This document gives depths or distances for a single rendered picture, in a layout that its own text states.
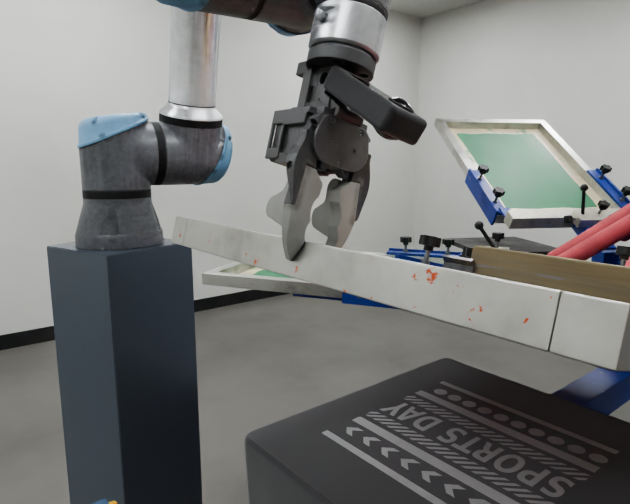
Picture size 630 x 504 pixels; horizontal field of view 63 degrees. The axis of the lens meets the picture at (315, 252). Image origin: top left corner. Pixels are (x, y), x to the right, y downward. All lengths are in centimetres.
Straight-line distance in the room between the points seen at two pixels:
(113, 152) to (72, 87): 344
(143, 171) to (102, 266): 18
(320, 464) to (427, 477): 14
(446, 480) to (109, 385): 56
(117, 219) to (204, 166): 19
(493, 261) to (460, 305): 69
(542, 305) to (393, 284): 12
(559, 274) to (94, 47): 394
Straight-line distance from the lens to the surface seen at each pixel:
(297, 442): 79
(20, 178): 425
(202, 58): 97
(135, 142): 95
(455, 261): 108
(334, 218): 53
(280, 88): 518
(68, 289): 100
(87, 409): 104
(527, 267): 103
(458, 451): 79
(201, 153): 98
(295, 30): 68
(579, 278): 98
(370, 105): 47
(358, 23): 54
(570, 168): 266
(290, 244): 50
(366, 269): 43
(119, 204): 94
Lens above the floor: 135
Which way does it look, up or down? 10 degrees down
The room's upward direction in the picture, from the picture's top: straight up
